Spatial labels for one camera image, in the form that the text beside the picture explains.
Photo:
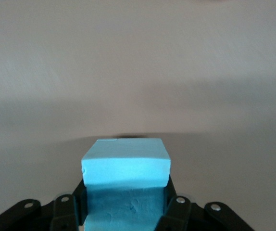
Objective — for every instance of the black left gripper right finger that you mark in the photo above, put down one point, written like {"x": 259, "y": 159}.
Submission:
{"x": 181, "y": 211}

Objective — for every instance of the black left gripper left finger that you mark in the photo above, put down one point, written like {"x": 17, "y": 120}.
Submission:
{"x": 63, "y": 211}

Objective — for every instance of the light blue foam block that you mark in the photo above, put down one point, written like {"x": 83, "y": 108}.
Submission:
{"x": 126, "y": 166}

